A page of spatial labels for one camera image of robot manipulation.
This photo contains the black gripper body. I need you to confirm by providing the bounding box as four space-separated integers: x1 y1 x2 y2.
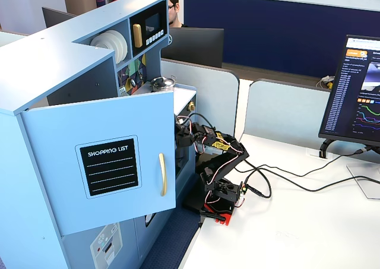
175 123 199 151

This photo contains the red arm base clamp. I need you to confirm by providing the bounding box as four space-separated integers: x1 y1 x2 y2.
199 202 236 227

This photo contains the blue shopping list cabinet door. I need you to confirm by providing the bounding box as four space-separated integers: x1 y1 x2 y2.
18 89 176 237

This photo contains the pale blue desk divider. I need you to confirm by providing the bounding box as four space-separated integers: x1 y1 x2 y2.
160 58 240 140
245 78 335 151

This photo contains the silver toy pot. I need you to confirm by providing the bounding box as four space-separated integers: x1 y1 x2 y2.
150 75 178 93

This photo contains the black monitor seen from behind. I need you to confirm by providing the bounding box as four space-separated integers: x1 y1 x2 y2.
161 27 225 69

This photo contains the white toy plate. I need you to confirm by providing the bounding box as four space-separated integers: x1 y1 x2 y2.
90 33 119 53
114 30 129 62

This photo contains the white plates stack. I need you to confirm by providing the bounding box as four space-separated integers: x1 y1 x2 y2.
106 30 125 64

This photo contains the black toy microwave door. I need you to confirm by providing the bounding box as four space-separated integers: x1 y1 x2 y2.
129 0 169 58

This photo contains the dark haired person with glasses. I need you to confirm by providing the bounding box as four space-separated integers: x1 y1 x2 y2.
150 0 185 29

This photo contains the light blue toy kitchen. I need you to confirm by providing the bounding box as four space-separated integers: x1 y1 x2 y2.
0 0 198 269

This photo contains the yellow and white desk clutter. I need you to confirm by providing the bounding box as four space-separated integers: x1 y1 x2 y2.
315 74 337 90

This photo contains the computer monitor showing graphs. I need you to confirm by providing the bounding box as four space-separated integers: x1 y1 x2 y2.
318 34 380 200

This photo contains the dark grey monitor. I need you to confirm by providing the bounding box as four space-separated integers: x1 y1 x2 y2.
41 7 78 29

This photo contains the yellow cabinet door handle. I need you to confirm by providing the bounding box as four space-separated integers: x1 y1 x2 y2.
158 153 168 198

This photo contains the yellow microwave handle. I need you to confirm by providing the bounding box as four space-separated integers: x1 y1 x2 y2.
132 23 143 48

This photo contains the long black cable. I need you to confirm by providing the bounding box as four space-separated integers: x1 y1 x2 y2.
234 145 380 199
246 166 380 199

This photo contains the black cable guide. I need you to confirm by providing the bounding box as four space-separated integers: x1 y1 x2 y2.
319 138 343 159

